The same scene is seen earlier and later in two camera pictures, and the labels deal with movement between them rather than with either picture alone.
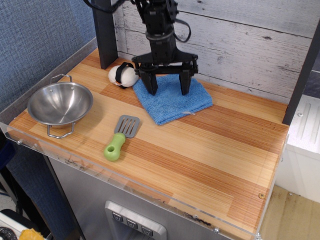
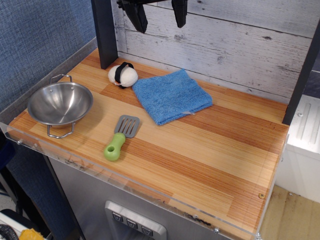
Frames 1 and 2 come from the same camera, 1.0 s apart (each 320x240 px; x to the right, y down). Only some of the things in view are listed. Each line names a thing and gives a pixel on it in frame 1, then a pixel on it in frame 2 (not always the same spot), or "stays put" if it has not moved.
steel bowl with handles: [59, 104] stays put
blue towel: [169, 103] stays put
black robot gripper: [165, 58] → [134, 9]
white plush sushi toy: [124, 75] stays put
